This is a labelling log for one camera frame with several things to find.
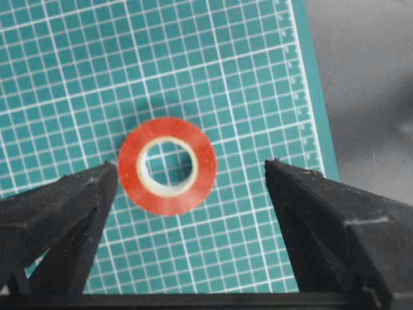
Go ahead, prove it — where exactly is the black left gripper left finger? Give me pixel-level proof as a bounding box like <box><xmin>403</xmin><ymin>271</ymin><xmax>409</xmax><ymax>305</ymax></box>
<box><xmin>1</xmin><ymin>163</ymin><xmax>117</xmax><ymax>295</ymax></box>

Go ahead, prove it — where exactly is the red vinyl tape roll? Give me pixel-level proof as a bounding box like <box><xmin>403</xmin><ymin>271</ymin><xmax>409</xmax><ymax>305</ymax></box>
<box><xmin>118</xmin><ymin>117</ymin><xmax>217</xmax><ymax>216</ymax></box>

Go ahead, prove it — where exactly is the green grid cutting mat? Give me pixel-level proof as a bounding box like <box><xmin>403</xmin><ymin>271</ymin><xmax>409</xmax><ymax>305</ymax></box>
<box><xmin>1</xmin><ymin>1</ymin><xmax>338</xmax><ymax>294</ymax></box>

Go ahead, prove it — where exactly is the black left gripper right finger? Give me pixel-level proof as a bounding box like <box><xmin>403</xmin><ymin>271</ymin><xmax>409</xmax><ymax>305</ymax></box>
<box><xmin>265</xmin><ymin>160</ymin><xmax>412</xmax><ymax>309</ymax></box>

